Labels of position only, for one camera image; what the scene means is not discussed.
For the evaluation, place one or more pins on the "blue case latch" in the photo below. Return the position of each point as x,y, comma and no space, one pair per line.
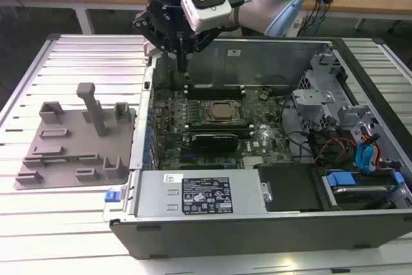
112,196

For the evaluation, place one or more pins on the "grey plastic parts rack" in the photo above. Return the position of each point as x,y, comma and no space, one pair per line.
77,146

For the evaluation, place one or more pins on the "silver chipset heatsink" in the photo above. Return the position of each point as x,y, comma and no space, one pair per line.
252,162

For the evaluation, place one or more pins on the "black graphics card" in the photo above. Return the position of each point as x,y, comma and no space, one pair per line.
214,142

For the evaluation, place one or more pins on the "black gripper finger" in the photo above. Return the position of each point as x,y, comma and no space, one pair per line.
151,27
206,39

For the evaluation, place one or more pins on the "hard disk in blue carrier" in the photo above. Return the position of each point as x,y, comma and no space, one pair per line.
357,191

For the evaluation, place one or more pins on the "grey metal drive cage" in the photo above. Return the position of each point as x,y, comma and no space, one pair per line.
313,101

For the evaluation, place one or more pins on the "black power supply label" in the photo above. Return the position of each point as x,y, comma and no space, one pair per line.
206,195

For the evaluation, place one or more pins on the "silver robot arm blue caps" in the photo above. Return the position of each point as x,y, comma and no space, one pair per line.
260,4

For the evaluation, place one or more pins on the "white barcode sticker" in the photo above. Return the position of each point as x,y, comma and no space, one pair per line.
169,178

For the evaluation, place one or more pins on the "black RAM slot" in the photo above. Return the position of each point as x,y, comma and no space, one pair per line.
212,87
212,94
219,125
222,132

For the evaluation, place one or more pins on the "silver CPU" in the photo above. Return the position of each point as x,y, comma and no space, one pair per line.
222,110

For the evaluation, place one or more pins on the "white sticker on case wall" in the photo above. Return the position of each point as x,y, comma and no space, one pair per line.
234,52

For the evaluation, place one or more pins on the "grey case corner latch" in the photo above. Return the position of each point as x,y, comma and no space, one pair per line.
150,50

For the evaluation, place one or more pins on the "grey power supply unit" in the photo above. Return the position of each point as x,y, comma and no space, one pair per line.
154,197

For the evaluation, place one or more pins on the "black plastic shroud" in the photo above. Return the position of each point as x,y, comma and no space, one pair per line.
289,188

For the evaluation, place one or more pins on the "round coin battery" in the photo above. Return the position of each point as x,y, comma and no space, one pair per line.
264,96

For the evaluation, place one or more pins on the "green motherboard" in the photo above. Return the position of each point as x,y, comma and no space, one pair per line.
267,133

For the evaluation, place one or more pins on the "black open PC case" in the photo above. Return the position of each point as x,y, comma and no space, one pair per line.
244,236

